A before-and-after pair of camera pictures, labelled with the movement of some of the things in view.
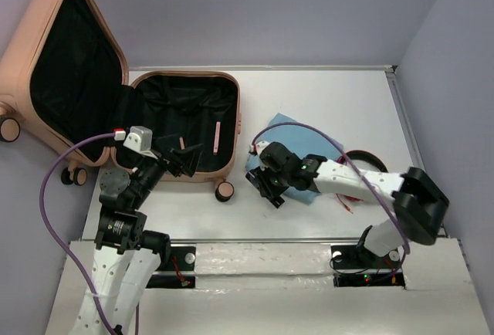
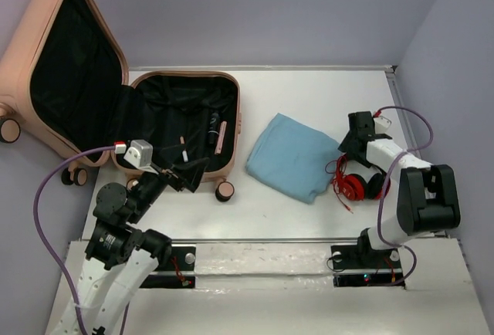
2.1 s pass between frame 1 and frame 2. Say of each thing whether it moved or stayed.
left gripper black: moved
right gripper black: moved
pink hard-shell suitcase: stayed
